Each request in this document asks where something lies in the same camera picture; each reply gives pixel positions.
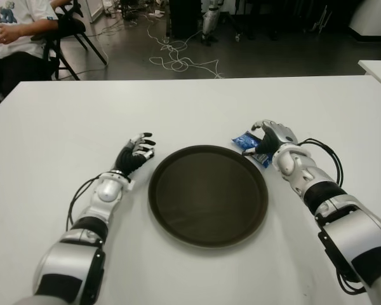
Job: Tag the white leaning board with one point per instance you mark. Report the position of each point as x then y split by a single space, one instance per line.
93 9

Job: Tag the black cabinet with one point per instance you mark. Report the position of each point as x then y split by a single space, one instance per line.
184 19

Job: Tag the round brown tray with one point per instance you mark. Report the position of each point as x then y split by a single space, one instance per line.
206 197

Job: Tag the white pillar black base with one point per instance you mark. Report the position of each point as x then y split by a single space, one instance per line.
374 16

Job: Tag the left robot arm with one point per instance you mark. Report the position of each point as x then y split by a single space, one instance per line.
108 190

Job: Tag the silver white humanoid robot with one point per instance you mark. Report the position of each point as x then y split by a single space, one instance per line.
209 19

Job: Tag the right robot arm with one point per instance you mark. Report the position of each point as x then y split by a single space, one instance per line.
349 228

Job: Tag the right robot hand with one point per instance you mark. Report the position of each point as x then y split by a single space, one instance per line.
279 136

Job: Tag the black folding chair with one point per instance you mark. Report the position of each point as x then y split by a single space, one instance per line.
70 22

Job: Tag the seated person white shirt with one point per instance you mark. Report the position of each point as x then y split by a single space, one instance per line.
6 47

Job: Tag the silver folding frame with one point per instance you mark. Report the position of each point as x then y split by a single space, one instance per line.
320 19

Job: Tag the blue Oreo packet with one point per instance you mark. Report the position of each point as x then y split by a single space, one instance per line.
244 139

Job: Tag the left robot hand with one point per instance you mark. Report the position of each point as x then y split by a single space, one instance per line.
130 157

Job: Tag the black tripod stand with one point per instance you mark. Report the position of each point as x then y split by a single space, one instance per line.
238 37

